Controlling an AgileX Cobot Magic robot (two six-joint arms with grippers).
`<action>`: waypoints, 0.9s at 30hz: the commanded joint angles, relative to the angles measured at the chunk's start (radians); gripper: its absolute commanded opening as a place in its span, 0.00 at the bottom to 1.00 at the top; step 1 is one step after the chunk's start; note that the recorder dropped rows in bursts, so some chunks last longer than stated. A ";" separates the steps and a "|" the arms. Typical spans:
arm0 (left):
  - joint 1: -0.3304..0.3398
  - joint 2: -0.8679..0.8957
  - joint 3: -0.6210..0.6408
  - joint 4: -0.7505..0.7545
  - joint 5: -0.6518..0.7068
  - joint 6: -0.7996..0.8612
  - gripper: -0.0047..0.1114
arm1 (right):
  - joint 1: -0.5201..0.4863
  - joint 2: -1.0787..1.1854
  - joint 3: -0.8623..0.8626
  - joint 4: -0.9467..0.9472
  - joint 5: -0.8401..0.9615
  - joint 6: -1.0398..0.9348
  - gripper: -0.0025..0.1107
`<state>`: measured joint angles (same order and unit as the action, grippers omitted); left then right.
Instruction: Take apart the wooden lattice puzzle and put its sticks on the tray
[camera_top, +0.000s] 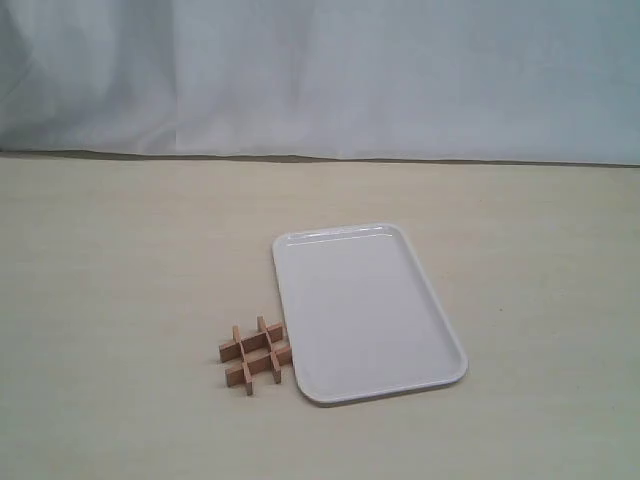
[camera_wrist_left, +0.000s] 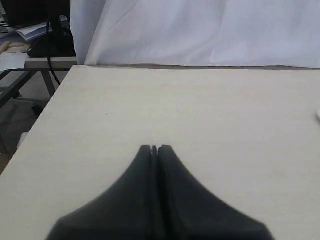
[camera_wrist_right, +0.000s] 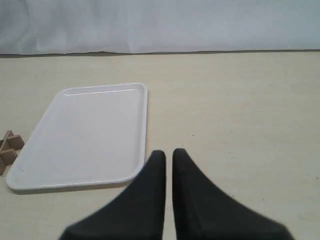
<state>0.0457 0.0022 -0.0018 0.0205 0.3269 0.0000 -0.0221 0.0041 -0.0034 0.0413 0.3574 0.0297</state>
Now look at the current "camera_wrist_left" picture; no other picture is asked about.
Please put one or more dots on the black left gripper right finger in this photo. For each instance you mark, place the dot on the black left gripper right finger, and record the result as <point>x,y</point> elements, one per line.
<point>191,212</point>

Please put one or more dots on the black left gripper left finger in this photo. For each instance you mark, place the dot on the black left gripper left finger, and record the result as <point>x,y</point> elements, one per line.
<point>123,212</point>

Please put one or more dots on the white plastic tray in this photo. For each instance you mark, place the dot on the white plastic tray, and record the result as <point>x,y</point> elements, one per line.
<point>318,115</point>

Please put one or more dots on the grey side desk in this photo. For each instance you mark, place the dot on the grey side desk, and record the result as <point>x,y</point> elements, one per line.
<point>20,62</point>

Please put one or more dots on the black monitor stand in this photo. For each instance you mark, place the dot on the black monitor stand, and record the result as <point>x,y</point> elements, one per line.
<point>58,39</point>

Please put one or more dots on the white backdrop cloth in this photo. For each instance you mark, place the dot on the white backdrop cloth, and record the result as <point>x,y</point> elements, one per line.
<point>197,33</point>

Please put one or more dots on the stack of papers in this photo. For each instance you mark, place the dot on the stack of papers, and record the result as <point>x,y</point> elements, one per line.
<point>32,32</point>

